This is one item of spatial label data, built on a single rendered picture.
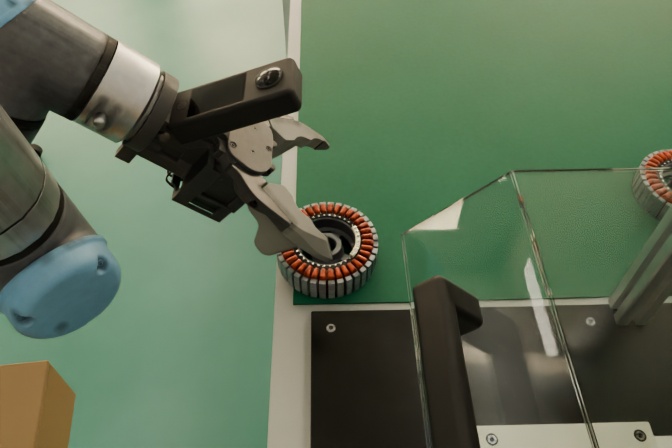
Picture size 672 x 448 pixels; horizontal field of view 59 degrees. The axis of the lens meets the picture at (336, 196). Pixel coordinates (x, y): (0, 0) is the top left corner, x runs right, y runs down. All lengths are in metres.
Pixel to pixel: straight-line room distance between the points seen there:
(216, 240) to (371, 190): 0.97
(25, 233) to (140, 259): 1.29
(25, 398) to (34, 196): 0.24
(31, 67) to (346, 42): 0.59
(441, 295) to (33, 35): 0.34
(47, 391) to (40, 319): 0.17
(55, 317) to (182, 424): 1.01
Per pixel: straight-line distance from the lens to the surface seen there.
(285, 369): 0.61
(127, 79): 0.49
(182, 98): 0.53
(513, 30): 1.04
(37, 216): 0.39
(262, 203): 0.50
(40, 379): 0.58
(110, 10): 2.65
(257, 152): 0.53
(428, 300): 0.28
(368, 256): 0.63
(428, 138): 0.81
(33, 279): 0.41
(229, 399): 1.42
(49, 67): 0.48
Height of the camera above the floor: 1.30
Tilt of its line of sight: 49 degrees down
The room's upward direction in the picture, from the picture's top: straight up
